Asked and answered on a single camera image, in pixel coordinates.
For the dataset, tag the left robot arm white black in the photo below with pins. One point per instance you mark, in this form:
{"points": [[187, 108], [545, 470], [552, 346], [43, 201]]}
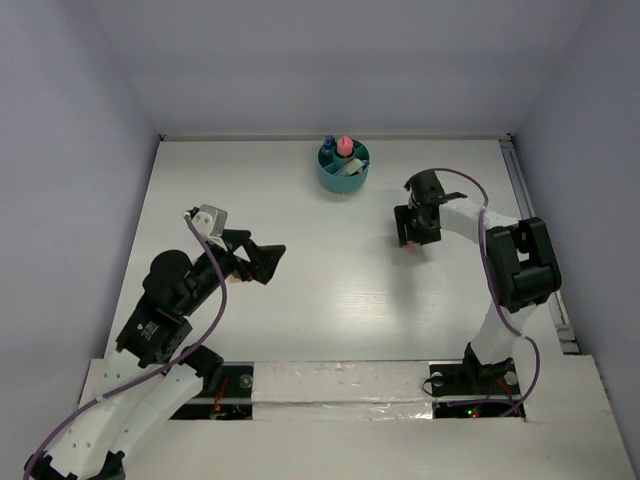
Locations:
{"points": [[153, 371]]}

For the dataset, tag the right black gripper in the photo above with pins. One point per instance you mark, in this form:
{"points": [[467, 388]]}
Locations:
{"points": [[403, 214]]}

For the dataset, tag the orange tip pink highlighter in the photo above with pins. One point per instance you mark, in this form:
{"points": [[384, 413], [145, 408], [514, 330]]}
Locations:
{"points": [[413, 249]]}

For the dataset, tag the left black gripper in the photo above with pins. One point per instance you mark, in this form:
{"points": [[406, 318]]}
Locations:
{"points": [[264, 258]]}

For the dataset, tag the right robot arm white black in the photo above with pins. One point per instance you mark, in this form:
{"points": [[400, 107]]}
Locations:
{"points": [[517, 256]]}

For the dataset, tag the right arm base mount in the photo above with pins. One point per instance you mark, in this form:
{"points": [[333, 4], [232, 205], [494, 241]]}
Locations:
{"points": [[454, 395]]}

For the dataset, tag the green tip clear highlighter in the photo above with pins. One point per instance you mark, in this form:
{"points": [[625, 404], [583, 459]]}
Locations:
{"points": [[353, 167]]}

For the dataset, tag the pink topped centre tube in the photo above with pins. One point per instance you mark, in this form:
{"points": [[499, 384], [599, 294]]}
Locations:
{"points": [[345, 147]]}

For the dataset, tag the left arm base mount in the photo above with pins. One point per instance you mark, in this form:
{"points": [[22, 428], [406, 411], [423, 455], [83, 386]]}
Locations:
{"points": [[230, 400]]}

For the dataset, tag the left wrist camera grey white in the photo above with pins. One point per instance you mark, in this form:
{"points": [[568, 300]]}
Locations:
{"points": [[208, 221]]}

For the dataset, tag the teal round organizer container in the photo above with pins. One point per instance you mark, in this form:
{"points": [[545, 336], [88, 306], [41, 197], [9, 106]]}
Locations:
{"points": [[343, 164]]}

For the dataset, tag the blue cap white pen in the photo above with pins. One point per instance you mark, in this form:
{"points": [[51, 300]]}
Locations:
{"points": [[327, 147]]}

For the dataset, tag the foil covered front board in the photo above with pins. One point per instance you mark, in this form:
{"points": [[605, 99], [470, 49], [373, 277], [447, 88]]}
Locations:
{"points": [[340, 391]]}

